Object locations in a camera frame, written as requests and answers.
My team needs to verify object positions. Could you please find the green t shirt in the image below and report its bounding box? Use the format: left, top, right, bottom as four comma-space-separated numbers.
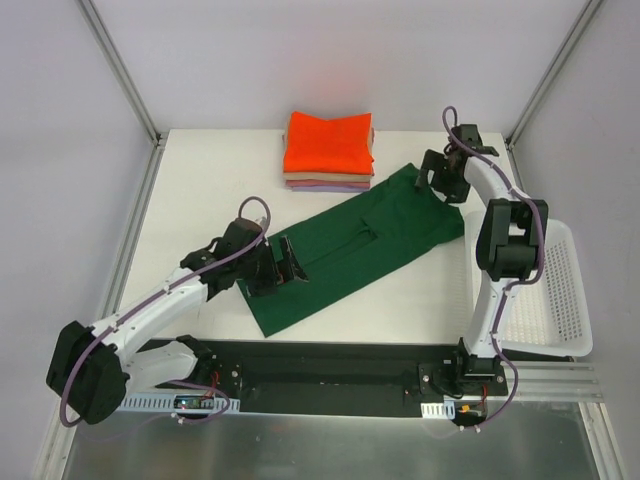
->
240, 164, 464, 337

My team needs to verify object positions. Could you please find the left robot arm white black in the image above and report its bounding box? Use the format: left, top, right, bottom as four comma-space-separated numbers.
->
46, 218, 308, 427

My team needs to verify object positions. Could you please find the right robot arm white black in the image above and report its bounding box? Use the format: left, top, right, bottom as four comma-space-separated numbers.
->
415, 124, 548, 395

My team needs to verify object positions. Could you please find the pink folded t shirt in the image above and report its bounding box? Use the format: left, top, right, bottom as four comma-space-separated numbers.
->
284, 128, 376, 189

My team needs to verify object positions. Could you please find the orange folded t shirt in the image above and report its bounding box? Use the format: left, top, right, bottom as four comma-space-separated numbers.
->
283, 111, 374, 176

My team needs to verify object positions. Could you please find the lilac folded t shirt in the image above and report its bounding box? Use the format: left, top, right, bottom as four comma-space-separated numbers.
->
288, 185, 370, 194

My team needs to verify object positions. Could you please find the beige folded t shirt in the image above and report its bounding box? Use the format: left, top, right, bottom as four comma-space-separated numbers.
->
282, 130, 375, 184

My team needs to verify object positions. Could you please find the white plastic basket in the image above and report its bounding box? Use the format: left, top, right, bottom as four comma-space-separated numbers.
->
464, 211, 595, 359

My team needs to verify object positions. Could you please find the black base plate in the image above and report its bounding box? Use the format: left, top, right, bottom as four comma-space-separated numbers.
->
97, 337, 516, 416

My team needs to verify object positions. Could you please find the left white cable duct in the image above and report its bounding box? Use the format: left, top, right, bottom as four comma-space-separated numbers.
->
117, 393, 240, 415

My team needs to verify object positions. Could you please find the white cable duct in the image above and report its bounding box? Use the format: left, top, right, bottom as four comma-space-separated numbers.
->
420, 401, 456, 420
117, 393, 240, 415

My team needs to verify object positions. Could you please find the left aluminium frame post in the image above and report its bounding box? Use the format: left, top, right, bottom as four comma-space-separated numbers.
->
75, 0, 164, 147

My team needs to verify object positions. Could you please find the aluminium frame post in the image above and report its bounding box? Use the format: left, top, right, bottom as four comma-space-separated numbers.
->
75, 0, 164, 147
505, 0, 606, 151

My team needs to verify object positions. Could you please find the right white cable duct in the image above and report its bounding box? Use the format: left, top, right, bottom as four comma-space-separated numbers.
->
420, 401, 456, 420

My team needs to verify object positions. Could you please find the right aluminium frame post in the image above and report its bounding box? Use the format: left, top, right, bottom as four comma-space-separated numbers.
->
505, 0, 606, 151

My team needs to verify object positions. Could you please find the aluminium front rail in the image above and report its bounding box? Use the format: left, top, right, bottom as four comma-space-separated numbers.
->
62, 349, 606, 401

